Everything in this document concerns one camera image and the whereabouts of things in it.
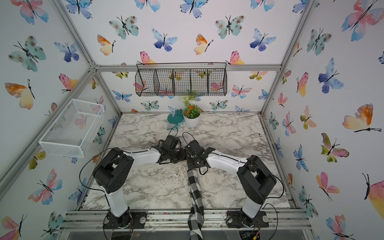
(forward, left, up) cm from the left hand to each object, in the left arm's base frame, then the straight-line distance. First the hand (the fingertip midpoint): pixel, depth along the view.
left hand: (190, 156), depth 93 cm
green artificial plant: (+36, +3, +15) cm, 39 cm away
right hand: (-6, 0, +2) cm, 6 cm away
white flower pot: (+25, -1, +3) cm, 25 cm away
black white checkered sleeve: (-35, -3, +4) cm, 35 cm away
